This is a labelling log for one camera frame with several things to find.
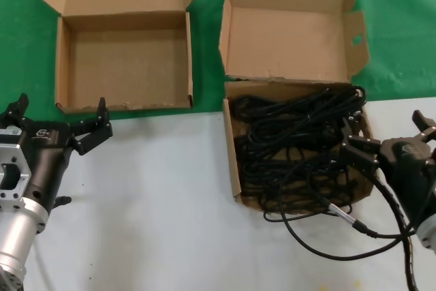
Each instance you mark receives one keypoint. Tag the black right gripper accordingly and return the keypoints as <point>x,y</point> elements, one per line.
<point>412,175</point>

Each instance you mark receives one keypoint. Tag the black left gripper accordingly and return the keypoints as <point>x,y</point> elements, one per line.
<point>44,154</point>

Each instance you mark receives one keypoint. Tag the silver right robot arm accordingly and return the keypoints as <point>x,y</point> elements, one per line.
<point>429,233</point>

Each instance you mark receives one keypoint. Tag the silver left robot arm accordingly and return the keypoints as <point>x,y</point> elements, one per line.
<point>17,236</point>

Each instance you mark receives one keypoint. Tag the open brown cardboard box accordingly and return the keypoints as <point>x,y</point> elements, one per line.
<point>289,39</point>
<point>129,66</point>

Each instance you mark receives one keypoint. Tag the green table cloth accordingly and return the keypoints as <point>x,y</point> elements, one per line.
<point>20,49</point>

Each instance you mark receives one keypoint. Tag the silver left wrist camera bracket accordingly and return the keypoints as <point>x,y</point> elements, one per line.
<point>13,153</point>

